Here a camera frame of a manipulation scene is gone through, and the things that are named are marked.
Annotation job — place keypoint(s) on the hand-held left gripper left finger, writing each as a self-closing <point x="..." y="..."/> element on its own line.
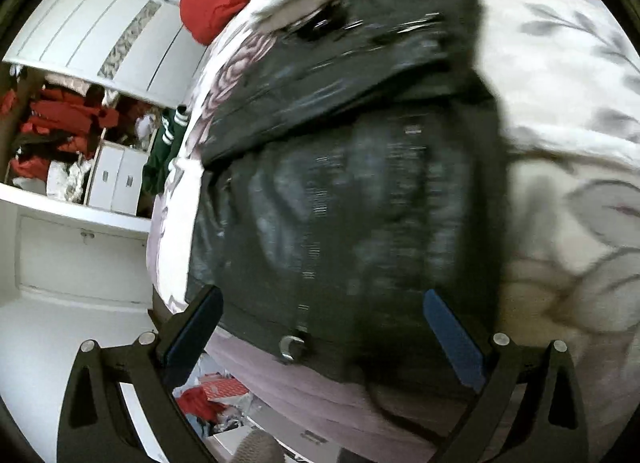
<point x="196" y="330"/>

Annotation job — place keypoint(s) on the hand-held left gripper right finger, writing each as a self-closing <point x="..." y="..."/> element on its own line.
<point x="456" y="338"/>

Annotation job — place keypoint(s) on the black leather jacket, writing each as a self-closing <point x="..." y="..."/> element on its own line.
<point x="345" y="193"/>

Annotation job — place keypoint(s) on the pile of red clothes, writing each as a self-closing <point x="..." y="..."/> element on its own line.
<point x="55" y="135"/>

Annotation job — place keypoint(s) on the red patterned box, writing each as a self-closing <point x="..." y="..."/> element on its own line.
<point x="212" y="393"/>

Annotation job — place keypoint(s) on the white drawer unit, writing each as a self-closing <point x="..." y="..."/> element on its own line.
<point x="116" y="180"/>

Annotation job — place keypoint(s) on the green striped garment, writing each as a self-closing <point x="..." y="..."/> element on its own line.
<point x="162" y="150"/>

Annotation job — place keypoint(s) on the floral bed sheet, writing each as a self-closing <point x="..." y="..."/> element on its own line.
<point x="560" y="153"/>

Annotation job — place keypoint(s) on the white wardrobe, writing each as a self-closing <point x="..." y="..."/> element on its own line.
<point x="75" y="143"/>

